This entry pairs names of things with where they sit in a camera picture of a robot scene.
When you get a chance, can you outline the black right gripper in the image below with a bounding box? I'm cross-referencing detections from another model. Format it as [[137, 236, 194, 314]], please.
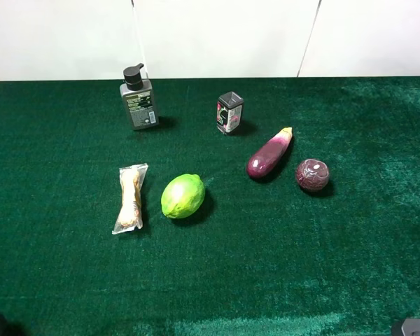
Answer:
[[391, 318, 420, 336]]

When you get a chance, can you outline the grey pump bottle black cap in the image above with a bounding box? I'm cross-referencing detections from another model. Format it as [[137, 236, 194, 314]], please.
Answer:
[[120, 63, 159, 130]]

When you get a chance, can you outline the green velvet table cloth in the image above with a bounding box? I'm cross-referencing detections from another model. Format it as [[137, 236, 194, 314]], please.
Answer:
[[0, 77, 420, 335]]

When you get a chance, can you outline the clear wrapped snack packet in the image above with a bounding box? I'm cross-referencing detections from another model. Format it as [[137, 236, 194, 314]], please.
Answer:
[[112, 163, 148, 235]]

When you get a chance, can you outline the dark purple carved ball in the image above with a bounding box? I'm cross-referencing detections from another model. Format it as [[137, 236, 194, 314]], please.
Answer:
[[295, 158, 330, 192]]

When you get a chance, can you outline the purple toy eggplant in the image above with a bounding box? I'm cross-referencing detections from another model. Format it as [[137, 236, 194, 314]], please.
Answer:
[[246, 127, 293, 179]]

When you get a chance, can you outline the green lime fruit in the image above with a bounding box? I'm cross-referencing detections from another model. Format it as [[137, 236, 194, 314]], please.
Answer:
[[160, 174, 205, 219]]

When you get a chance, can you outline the small black printed box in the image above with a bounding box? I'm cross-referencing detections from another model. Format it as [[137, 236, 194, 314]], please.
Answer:
[[216, 91, 244, 134]]

